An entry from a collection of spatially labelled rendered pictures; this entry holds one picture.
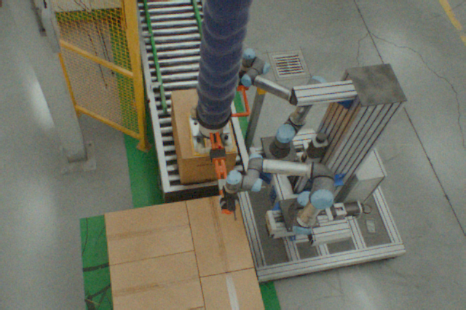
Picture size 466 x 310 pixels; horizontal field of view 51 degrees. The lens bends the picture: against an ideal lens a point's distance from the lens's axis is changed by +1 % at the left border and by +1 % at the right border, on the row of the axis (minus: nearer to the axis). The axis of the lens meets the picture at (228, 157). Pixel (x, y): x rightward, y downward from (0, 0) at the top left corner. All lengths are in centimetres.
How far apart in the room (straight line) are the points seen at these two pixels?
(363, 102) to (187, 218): 170
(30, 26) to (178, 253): 177
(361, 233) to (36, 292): 263
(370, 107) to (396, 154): 250
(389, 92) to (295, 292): 209
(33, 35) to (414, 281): 347
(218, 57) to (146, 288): 171
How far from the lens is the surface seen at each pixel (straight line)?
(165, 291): 349
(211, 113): 297
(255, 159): 273
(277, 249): 401
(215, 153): 309
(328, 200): 261
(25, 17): 320
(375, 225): 432
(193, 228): 363
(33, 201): 447
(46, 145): 472
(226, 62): 258
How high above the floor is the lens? 392
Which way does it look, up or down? 60 degrees down
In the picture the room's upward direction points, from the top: 11 degrees clockwise
